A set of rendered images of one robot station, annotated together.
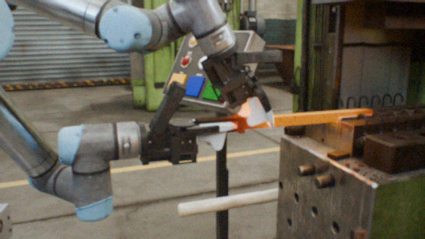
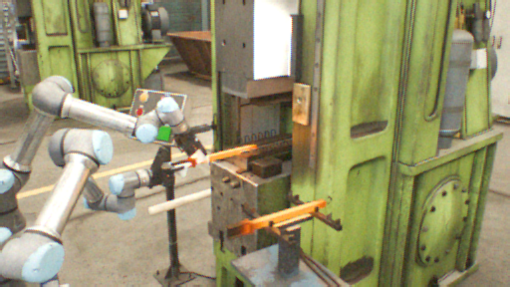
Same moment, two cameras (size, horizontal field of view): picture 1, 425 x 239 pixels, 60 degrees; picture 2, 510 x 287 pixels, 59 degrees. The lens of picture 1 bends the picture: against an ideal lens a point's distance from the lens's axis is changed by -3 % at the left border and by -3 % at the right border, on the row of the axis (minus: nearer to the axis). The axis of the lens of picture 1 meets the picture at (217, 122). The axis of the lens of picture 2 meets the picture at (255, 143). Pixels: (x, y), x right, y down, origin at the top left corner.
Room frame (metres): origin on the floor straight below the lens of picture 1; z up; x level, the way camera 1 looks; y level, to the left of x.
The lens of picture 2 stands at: (-1.08, 0.30, 1.74)
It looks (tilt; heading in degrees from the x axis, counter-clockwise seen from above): 19 degrees down; 341
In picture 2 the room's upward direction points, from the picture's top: straight up
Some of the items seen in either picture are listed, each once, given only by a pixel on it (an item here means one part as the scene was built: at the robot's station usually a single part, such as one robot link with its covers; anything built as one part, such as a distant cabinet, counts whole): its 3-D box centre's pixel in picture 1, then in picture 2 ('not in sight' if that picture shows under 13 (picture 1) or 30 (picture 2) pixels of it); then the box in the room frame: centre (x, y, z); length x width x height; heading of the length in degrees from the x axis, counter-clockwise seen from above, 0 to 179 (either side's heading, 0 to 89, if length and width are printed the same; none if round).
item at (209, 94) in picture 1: (214, 89); (164, 134); (1.26, 0.01, 1.01); 0.07 x 0.05 x 0.07; 45
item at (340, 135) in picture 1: (390, 123); (267, 148); (1.00, -0.48, 0.96); 0.42 x 0.20 x 0.09; 110
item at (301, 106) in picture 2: not in sight; (301, 104); (0.67, -0.51, 1.27); 0.09 x 0.02 x 0.17; 20
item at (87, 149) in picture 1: (88, 145); (124, 183); (0.71, 0.25, 0.98); 0.11 x 0.08 x 0.09; 110
